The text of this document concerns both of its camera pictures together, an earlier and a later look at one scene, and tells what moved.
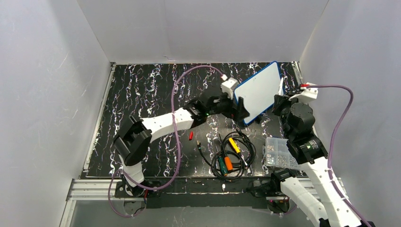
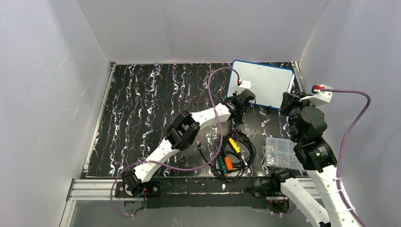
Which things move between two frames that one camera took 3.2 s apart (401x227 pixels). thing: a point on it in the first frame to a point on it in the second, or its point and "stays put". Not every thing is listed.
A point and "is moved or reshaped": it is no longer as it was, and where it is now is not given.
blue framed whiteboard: [257, 93] is moved or reshaped
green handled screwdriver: [222, 164] stays put
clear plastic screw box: [277, 153] stays put
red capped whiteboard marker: [281, 90] to [291, 84]
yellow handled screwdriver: [237, 149] stays put
